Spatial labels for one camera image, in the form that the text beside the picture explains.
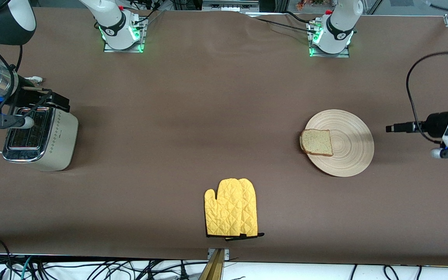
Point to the brown table cover sheet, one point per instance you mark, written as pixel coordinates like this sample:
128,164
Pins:
325,214

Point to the round wooden plate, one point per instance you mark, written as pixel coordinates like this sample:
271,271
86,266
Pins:
350,144

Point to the slice of brown bread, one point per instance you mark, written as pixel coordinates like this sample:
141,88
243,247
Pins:
317,142

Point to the orange leafy object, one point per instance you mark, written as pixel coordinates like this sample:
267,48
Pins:
309,3

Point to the cream and chrome toaster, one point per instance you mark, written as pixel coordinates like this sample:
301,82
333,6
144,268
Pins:
60,144

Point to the grey metal frame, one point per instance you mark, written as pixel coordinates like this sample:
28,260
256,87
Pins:
230,6

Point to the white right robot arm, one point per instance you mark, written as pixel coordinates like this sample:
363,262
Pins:
111,21

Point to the yellow quilted oven mitt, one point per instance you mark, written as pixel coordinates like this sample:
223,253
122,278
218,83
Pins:
224,210
250,206

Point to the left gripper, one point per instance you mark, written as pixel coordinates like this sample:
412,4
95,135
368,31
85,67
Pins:
436,123

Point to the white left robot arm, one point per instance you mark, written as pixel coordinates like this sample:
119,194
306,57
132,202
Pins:
338,27

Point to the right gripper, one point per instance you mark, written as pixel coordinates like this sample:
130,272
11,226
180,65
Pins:
25,95

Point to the small steel bracket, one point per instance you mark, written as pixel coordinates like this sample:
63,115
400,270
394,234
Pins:
227,254

